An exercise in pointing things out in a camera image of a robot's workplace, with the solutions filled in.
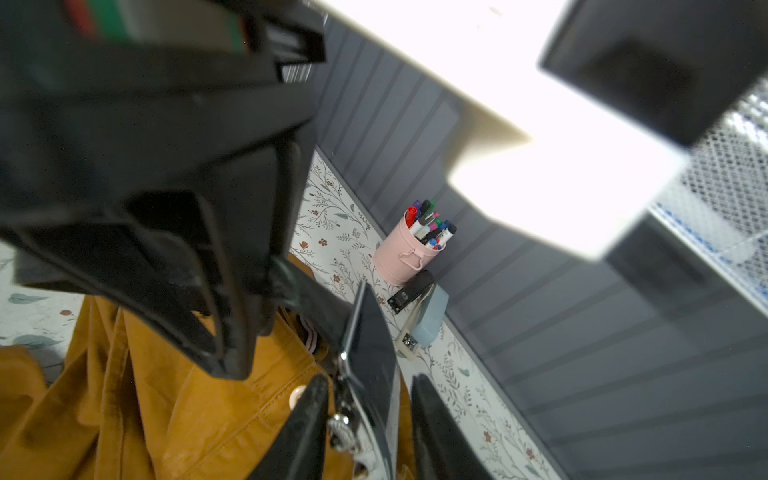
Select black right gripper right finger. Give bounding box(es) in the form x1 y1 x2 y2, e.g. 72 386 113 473
411 375 492 480

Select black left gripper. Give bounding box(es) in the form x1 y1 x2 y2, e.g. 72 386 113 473
1 1 326 380

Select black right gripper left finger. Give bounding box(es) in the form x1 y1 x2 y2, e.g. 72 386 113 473
248 375 329 479

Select black leather belt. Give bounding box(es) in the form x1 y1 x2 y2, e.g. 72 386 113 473
269 256 401 479

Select mustard brown trousers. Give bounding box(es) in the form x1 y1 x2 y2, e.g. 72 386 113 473
1 296 330 479

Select light blue stapler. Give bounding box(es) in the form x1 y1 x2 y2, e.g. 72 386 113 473
395 284 449 360

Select black stapler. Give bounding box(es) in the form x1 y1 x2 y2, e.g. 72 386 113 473
387 270 434 314

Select pink metal pen cup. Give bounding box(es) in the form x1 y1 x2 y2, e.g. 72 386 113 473
373 213 439 286

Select colourful marker pens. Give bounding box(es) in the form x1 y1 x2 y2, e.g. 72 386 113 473
403 199 458 251

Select white wire mesh basket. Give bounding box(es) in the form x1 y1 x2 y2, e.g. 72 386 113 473
649 76 767 314

